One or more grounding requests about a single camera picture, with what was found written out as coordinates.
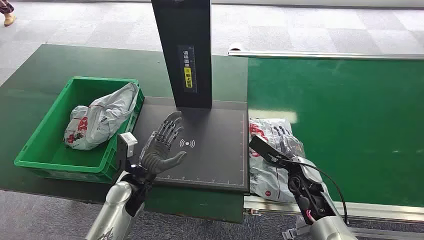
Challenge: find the black scanner post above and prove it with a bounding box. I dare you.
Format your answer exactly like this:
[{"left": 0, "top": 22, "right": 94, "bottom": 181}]
[{"left": 151, "top": 0, "right": 213, "bottom": 110}]

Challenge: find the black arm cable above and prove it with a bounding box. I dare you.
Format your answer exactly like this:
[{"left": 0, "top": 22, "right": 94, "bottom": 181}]
[{"left": 278, "top": 158, "right": 349, "bottom": 226}]

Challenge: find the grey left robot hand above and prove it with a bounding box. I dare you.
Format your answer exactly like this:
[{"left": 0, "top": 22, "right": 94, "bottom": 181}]
[{"left": 137, "top": 110, "right": 188, "bottom": 177}]

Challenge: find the black yellow label sticker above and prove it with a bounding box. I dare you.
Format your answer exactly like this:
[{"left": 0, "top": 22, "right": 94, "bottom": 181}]
[{"left": 177, "top": 45, "right": 197, "bottom": 94}]

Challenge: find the slim silver conveyor rail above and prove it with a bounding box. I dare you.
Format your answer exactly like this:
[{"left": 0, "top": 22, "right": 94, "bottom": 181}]
[{"left": 227, "top": 49, "right": 424, "bottom": 61}]

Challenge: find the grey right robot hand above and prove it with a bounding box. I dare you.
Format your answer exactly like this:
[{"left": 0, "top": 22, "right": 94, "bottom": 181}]
[{"left": 269, "top": 124, "right": 306, "bottom": 160}]

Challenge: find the green work table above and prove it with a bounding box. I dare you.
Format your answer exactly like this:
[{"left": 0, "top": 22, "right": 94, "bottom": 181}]
[{"left": 0, "top": 43, "right": 249, "bottom": 224}]

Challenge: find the person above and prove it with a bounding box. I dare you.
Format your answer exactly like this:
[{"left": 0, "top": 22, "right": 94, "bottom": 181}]
[{"left": 0, "top": 0, "right": 17, "bottom": 27}]

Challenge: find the green conveyor belt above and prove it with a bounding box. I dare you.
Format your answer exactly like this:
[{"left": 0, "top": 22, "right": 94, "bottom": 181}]
[{"left": 246, "top": 57, "right": 424, "bottom": 208}]

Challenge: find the grey red-printed mail package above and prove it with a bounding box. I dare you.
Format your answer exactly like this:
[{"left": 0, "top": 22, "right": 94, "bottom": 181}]
[{"left": 62, "top": 82, "right": 140, "bottom": 152}]

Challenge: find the grey red-striped mail package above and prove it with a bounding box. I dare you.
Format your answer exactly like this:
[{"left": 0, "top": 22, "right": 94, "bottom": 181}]
[{"left": 248, "top": 117, "right": 307, "bottom": 204}]

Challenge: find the black weighing platform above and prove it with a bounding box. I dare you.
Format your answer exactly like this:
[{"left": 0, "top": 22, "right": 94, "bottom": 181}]
[{"left": 132, "top": 96, "right": 250, "bottom": 194}]

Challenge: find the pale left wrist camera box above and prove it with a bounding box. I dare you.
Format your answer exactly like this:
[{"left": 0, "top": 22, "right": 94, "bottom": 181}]
[{"left": 115, "top": 131, "right": 139, "bottom": 170}]

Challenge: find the green plastic basket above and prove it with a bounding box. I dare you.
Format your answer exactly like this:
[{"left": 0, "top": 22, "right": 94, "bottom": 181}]
[{"left": 13, "top": 76, "right": 145, "bottom": 185}]

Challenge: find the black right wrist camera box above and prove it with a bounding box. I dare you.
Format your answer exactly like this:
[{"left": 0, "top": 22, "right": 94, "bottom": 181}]
[{"left": 248, "top": 135, "right": 283, "bottom": 164}]

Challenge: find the wide silver conveyor frame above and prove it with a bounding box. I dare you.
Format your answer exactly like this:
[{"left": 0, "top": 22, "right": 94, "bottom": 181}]
[{"left": 243, "top": 194, "right": 424, "bottom": 240}]

